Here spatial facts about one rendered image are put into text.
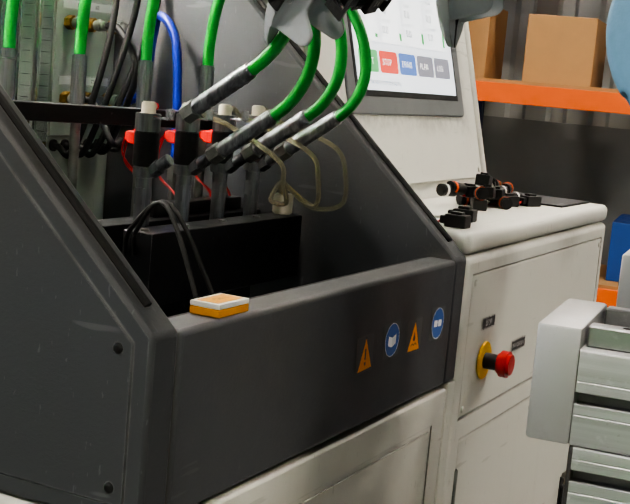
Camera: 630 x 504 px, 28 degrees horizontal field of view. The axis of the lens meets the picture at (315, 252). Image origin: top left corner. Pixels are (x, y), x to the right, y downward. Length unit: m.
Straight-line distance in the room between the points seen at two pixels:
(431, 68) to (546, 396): 1.22
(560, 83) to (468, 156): 4.39
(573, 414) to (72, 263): 0.41
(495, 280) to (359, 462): 0.43
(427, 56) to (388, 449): 0.85
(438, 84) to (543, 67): 4.50
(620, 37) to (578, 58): 5.74
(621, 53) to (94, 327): 0.45
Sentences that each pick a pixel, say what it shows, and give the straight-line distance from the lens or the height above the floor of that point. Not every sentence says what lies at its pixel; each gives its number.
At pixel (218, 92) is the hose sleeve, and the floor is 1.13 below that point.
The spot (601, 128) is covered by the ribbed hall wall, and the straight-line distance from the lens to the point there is 7.76.
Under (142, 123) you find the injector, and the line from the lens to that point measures 1.38.
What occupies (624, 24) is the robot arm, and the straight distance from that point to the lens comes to 0.86.
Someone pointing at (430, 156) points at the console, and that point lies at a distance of 2.07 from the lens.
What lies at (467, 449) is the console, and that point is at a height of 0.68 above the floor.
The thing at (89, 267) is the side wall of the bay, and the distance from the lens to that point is 1.01.
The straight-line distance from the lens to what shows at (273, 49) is 1.30.
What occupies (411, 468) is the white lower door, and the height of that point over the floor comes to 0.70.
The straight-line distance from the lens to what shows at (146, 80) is 1.58.
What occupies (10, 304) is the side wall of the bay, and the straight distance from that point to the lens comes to 1.06.
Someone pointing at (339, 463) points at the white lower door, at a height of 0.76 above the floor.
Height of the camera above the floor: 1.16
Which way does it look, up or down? 8 degrees down
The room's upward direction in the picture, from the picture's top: 5 degrees clockwise
